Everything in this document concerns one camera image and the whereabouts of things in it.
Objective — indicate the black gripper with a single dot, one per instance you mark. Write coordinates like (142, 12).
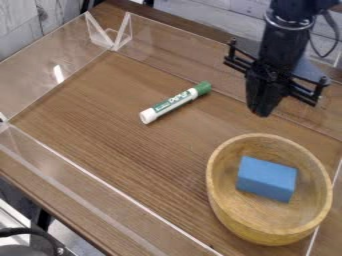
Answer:
(269, 84)

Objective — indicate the green Expo marker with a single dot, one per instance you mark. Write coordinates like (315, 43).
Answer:
(174, 102)

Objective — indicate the brown wooden bowl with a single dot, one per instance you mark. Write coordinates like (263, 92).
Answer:
(261, 220)

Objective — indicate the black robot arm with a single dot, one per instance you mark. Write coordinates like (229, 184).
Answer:
(289, 22)

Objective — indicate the blue rectangular block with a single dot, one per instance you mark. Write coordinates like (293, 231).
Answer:
(267, 179)

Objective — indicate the clear acrylic table enclosure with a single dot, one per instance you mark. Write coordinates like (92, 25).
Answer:
(124, 182)

